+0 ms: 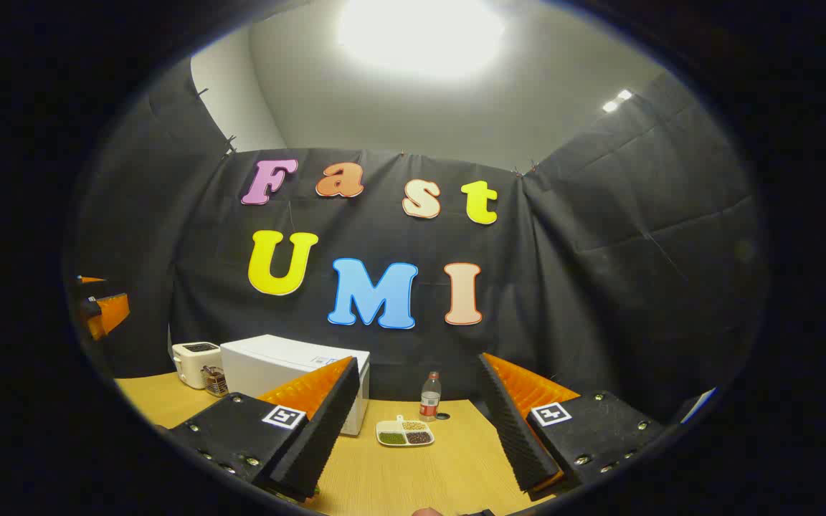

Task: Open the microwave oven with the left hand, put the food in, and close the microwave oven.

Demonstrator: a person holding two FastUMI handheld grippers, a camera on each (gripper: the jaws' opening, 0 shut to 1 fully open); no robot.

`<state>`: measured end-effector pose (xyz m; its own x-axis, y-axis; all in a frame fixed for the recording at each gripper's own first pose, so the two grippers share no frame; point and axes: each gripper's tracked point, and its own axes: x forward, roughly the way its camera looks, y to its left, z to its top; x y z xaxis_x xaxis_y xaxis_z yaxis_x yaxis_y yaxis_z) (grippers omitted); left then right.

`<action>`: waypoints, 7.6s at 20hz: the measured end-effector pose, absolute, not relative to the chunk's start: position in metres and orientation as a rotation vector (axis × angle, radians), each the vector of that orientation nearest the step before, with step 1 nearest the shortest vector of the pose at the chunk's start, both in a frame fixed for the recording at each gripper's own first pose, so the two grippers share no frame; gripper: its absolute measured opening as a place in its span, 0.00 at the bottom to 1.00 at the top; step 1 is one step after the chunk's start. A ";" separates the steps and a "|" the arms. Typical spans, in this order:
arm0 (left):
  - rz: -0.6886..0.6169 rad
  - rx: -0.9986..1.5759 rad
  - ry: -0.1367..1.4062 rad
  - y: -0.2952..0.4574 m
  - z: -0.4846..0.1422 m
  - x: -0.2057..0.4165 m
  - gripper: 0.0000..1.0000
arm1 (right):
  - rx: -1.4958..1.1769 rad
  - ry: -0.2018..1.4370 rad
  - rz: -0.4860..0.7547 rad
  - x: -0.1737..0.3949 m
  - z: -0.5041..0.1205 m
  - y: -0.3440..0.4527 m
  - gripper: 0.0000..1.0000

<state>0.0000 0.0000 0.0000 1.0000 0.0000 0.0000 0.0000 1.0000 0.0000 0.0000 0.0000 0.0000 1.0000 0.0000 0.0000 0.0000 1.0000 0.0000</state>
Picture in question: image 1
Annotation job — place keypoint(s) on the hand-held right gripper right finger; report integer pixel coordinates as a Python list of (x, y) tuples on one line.
[(517, 437)]

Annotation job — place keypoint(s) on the black backdrop cloth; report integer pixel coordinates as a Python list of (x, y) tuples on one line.
[(585, 287)]

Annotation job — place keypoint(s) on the white divided dish with grains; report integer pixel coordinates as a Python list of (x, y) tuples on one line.
[(404, 434)]

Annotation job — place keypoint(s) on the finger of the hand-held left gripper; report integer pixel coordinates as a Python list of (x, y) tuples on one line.
[(90, 281), (113, 314)]

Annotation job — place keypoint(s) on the white microwave oven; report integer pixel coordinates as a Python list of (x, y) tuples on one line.
[(277, 362)]

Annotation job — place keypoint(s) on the clear bottle with red label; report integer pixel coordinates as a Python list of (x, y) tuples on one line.
[(430, 398)]

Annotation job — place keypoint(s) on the white toaster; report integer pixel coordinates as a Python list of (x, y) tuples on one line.
[(194, 362)]

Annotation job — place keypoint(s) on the large ceiling light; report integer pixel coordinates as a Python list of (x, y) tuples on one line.
[(420, 36)]

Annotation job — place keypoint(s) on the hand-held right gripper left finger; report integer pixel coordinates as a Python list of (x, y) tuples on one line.
[(323, 430)]

